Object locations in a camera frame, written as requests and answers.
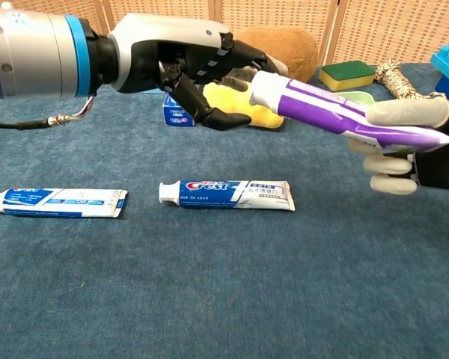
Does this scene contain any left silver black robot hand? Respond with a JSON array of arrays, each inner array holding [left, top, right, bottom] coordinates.
[[108, 13, 289, 132]]

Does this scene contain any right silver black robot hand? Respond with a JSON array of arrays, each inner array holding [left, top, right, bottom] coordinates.
[[349, 97, 449, 195]]

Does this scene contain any purple white toothpaste tube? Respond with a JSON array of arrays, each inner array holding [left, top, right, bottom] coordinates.
[[248, 70, 449, 151]]

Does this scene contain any long blue toothpaste carton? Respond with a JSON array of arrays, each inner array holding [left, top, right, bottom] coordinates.
[[162, 92, 196, 128]]

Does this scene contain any blue Crest logo toothpaste tube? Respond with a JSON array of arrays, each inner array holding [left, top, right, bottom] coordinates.
[[158, 179, 296, 212]]

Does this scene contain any crumpled blue white toothpaste tube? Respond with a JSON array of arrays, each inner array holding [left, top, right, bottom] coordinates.
[[0, 188, 129, 219]]

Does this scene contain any light green plastic dustpan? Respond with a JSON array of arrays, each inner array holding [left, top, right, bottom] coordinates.
[[336, 90, 376, 106]]

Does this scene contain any brown plush toy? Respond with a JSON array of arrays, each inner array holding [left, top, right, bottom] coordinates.
[[234, 26, 319, 84]]

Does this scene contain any green yellow sponge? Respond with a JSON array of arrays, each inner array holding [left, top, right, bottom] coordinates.
[[318, 61, 376, 92]]

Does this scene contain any yellow plush toy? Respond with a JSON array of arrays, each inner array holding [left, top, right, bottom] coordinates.
[[202, 80, 285, 130]]

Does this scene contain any woven wicker folding screen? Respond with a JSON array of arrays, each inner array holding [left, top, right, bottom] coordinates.
[[0, 0, 449, 75]]

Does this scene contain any teal carpet table cover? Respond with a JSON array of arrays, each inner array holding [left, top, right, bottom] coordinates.
[[0, 61, 449, 359]]

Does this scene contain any coiled beige rope bundle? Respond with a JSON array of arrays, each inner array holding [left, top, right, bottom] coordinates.
[[373, 59, 447, 101]]

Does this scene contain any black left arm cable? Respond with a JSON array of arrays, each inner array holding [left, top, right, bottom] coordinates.
[[0, 95, 98, 131]]

